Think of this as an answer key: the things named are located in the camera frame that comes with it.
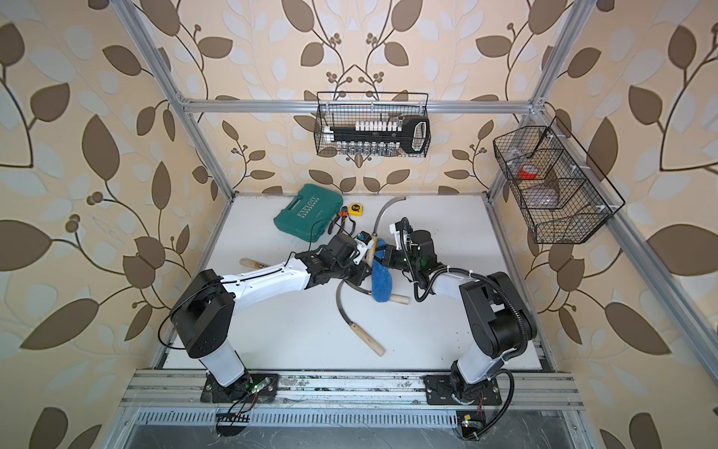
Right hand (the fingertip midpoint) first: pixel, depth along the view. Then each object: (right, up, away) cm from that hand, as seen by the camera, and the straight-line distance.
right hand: (370, 253), depth 89 cm
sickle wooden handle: (-43, -5, +10) cm, 45 cm away
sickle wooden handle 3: (-1, -25, -6) cm, 26 cm away
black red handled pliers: (-11, +14, +25) cm, 31 cm away
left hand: (-1, -3, -3) cm, 4 cm away
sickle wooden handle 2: (+1, +2, -6) cm, 6 cm away
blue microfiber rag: (+3, -7, -6) cm, 9 cm away
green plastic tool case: (-24, +13, +20) cm, 34 cm away
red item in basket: (+46, +25, -8) cm, 53 cm away
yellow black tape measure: (-6, +15, +26) cm, 31 cm away
